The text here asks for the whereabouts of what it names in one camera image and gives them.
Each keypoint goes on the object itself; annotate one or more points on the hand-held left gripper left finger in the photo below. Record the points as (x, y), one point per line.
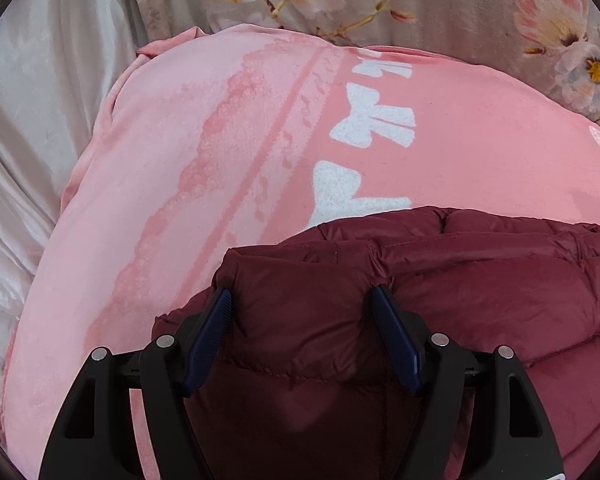
(207, 340)

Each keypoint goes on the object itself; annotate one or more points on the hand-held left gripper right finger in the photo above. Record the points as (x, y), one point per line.
(397, 340)

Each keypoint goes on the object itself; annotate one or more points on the maroon puffer jacket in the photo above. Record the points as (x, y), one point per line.
(380, 320)

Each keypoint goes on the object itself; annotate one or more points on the pink printed blanket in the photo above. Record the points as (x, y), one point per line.
(220, 160)

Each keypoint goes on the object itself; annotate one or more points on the white satin curtain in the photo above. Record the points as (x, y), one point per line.
(40, 135)

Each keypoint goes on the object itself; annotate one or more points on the floral grey cloth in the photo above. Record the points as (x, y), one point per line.
(430, 0)

